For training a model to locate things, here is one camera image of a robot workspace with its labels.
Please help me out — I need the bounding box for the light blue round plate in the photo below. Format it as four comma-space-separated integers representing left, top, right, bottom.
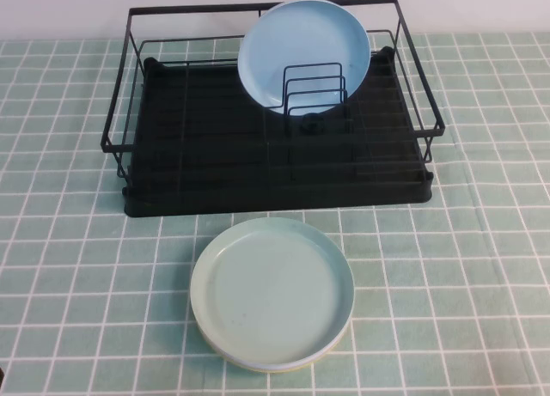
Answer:
237, 1, 372, 117

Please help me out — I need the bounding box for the mint green round plate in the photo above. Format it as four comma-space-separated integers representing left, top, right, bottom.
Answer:
189, 216, 356, 364

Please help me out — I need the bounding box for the black plastic drip tray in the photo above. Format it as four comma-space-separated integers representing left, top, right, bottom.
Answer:
121, 46, 435, 219

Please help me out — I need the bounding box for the green checked tablecloth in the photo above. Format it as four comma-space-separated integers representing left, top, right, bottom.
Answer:
0, 30, 550, 396

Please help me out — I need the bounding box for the black wire dish rack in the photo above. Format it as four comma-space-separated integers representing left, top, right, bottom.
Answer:
99, 0, 445, 187

